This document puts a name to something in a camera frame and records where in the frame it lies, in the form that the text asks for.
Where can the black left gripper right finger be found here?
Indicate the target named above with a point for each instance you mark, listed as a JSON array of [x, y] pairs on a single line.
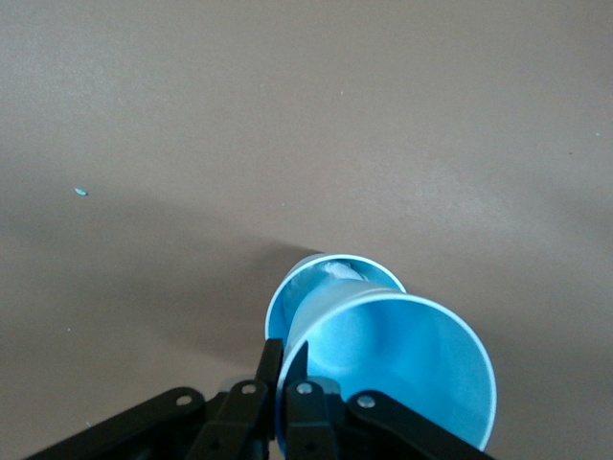
[[306, 424]]

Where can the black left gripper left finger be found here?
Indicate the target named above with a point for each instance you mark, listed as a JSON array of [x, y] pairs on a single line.
[[230, 424]]

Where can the blue cup holding paper wad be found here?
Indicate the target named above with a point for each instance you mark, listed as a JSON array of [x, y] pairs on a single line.
[[280, 306]]

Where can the tiny blue scrap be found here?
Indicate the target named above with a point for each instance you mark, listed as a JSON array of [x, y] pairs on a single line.
[[80, 191]]

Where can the light blue paper cup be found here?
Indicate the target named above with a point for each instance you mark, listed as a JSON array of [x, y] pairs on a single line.
[[412, 354]]

